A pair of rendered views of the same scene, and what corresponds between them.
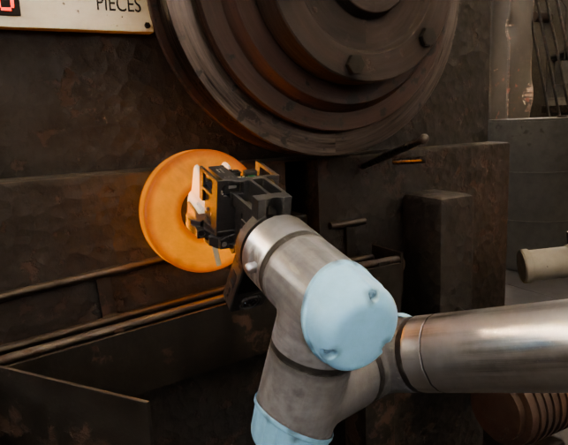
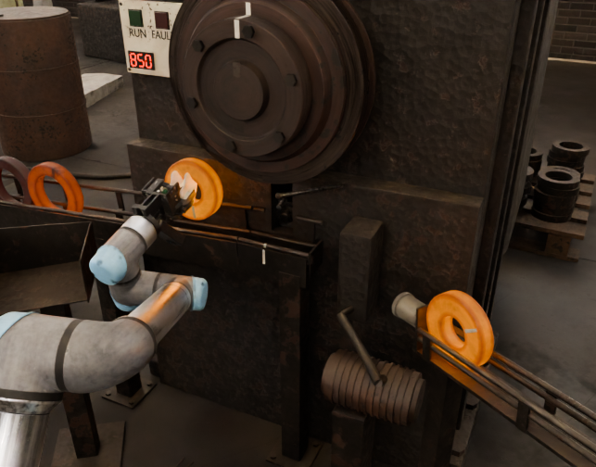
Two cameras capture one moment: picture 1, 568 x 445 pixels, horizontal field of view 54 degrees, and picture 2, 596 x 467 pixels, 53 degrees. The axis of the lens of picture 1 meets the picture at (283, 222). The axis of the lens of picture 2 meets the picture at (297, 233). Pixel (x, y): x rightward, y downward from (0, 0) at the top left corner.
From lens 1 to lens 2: 126 cm
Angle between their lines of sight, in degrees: 53
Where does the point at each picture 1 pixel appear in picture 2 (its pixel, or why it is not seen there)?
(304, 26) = (202, 121)
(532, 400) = (329, 378)
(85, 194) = (171, 159)
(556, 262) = (407, 313)
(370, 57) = (242, 143)
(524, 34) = not seen: outside the picture
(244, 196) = (152, 199)
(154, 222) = not seen: hidden behind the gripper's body
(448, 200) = (346, 234)
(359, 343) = (101, 275)
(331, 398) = (116, 291)
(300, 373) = not seen: hidden behind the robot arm
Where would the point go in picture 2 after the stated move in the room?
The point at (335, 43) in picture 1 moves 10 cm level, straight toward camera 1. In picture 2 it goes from (220, 132) to (175, 140)
